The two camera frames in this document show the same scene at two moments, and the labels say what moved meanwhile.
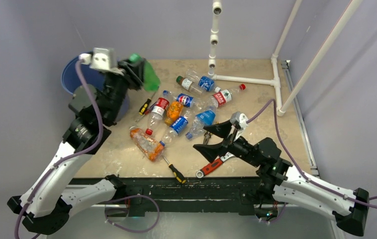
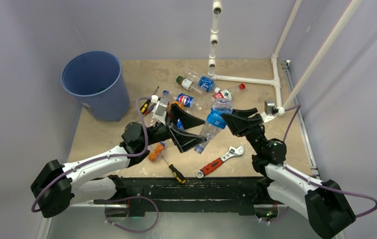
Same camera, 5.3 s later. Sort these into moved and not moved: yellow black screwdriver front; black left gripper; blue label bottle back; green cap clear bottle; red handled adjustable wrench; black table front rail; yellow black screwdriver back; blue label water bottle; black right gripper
Moved: black right gripper; blue label water bottle; black left gripper
Not moved: yellow black screwdriver front; black table front rail; yellow black screwdriver back; blue label bottle back; red handled adjustable wrench; green cap clear bottle
